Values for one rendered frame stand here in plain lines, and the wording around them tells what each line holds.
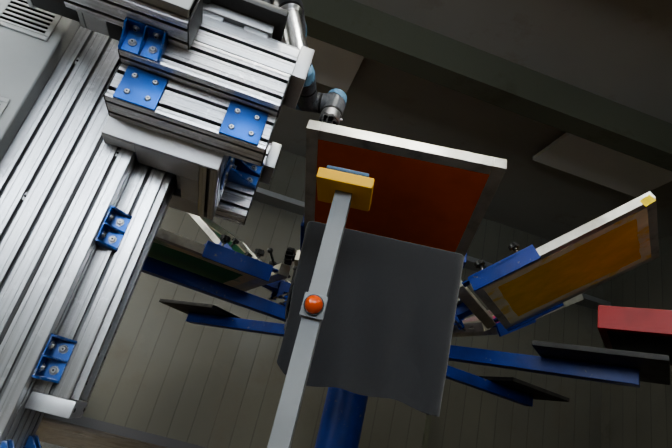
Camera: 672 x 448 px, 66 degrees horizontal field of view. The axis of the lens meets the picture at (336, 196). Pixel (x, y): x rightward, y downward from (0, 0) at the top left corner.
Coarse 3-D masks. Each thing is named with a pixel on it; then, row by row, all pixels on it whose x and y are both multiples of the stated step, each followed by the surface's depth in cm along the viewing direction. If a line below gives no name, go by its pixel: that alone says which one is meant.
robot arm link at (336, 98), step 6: (330, 90) 190; (336, 90) 188; (324, 96) 186; (330, 96) 186; (336, 96) 186; (342, 96) 188; (324, 102) 186; (330, 102) 184; (336, 102) 184; (342, 102) 186; (336, 108) 183; (342, 108) 186; (342, 114) 186
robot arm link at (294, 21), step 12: (276, 0) 193; (288, 0) 189; (300, 0) 195; (300, 12) 192; (288, 24) 186; (300, 24) 187; (288, 36) 184; (300, 36) 183; (300, 48) 180; (312, 72) 174; (312, 84) 178
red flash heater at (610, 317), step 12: (600, 312) 196; (612, 312) 194; (624, 312) 192; (636, 312) 190; (648, 312) 188; (660, 312) 187; (600, 324) 194; (612, 324) 192; (624, 324) 190; (636, 324) 188; (648, 324) 187; (660, 324) 185; (612, 336) 198; (624, 336) 195; (636, 336) 192; (648, 336) 188; (660, 336) 186; (612, 348) 214; (624, 348) 209; (636, 348) 205; (648, 348) 201; (660, 348) 198
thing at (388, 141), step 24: (312, 120) 153; (312, 144) 156; (360, 144) 152; (384, 144) 149; (408, 144) 150; (432, 144) 150; (312, 168) 165; (480, 168) 148; (504, 168) 146; (312, 192) 174; (312, 216) 185; (480, 216) 164
